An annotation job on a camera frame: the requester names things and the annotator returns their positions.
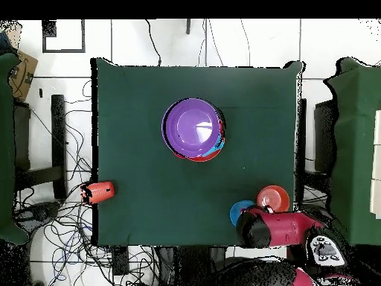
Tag dark green tablecloth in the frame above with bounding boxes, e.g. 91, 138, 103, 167
90, 57, 304, 247

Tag blue cup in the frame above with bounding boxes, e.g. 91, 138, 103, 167
202, 133, 225, 158

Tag green cloth side table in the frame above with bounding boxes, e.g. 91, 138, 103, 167
0, 51, 31, 245
322, 57, 381, 247

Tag black power strip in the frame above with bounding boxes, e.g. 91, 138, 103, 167
112, 246, 130, 276

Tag purple bowl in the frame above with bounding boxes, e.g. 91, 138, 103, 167
161, 97, 225, 159

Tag white boxes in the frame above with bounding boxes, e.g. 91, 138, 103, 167
369, 109, 381, 220

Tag black floor cable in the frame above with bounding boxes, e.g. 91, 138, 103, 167
144, 19, 163, 67

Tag black caster base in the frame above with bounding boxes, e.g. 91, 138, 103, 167
14, 200, 62, 230

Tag cardboard box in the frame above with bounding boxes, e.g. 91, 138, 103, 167
8, 49, 39, 103

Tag black chair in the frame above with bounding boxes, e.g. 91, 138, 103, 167
313, 99, 339, 174

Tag wide orange bowl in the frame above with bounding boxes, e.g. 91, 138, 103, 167
173, 112, 226, 162

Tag small orange bowl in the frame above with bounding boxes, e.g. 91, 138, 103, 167
255, 185, 291, 213

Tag black metal leg frame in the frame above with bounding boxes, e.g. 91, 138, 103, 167
13, 94, 68, 200

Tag blue bowl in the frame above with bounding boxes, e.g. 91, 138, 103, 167
228, 200, 257, 228

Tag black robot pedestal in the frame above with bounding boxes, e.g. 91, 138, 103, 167
157, 246, 227, 286

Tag black square floor frame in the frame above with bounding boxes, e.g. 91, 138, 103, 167
42, 19, 86, 54

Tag orange cup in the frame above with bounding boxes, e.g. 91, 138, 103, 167
80, 180, 115, 206

